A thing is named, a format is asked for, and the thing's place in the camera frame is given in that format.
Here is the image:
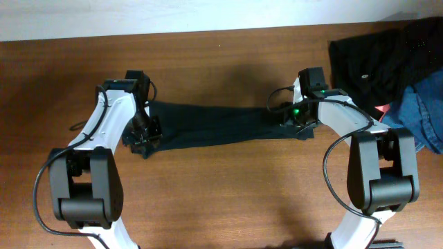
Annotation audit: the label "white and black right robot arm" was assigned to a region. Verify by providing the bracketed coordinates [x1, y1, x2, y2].
[278, 67, 420, 249]

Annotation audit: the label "dark green cloth garment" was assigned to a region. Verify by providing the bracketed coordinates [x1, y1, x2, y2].
[122, 102, 314, 159]

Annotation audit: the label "blue denim jeans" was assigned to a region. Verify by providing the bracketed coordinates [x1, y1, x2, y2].
[381, 69, 442, 154]

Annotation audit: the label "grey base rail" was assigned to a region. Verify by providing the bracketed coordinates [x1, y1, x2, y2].
[368, 241, 404, 249]

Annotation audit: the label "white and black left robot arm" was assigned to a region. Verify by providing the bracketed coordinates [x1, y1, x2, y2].
[47, 70, 162, 248]

